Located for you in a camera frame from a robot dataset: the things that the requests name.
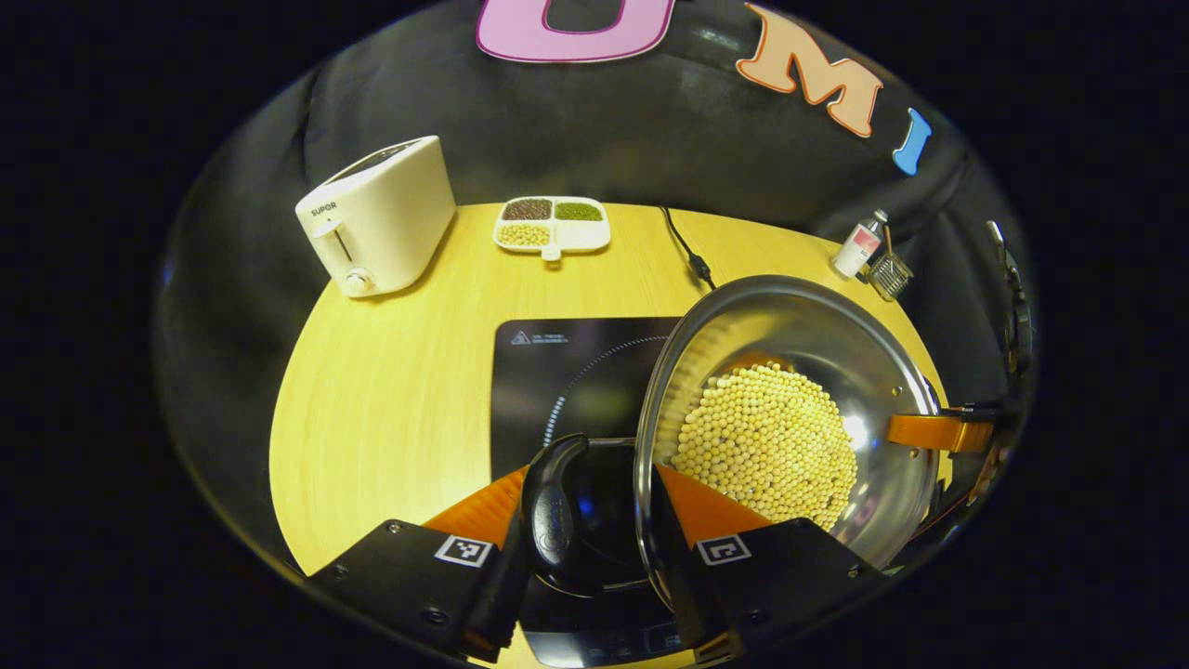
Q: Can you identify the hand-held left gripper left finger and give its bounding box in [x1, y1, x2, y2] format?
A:
[307, 467, 531, 661]

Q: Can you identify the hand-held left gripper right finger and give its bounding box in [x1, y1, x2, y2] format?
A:
[649, 465, 884, 664]

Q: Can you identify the stainless steel pot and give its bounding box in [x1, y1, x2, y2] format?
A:
[520, 274, 945, 616]

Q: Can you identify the pile of soybeans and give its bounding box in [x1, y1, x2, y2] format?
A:
[671, 362, 859, 531]

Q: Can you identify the black induction cooktop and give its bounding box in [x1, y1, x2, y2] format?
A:
[490, 318, 709, 669]

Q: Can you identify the small glass jar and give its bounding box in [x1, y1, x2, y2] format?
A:
[869, 223, 916, 303]

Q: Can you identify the clear bottle with pink label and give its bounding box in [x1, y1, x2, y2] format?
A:
[830, 210, 890, 280]

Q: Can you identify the white divided bean dish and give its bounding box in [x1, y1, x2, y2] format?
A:
[492, 195, 612, 263]

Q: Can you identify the white toaster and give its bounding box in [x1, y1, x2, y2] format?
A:
[295, 136, 457, 298]

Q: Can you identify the black power cable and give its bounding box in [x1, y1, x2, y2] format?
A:
[660, 206, 717, 291]

